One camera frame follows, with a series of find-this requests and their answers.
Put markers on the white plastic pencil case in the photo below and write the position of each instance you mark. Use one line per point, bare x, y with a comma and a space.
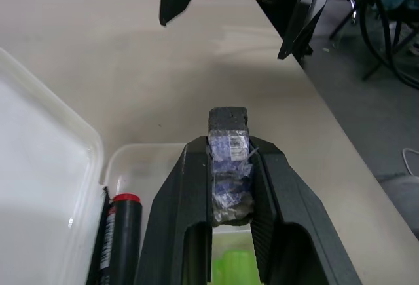
39, 167

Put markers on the green highlighter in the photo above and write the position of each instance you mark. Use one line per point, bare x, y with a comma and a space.
234, 265

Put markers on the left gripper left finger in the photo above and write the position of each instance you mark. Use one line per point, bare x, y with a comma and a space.
170, 200

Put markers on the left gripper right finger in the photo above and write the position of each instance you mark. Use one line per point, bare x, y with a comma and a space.
294, 219

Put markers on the black marker with red cap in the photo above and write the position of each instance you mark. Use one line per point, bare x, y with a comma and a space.
126, 232

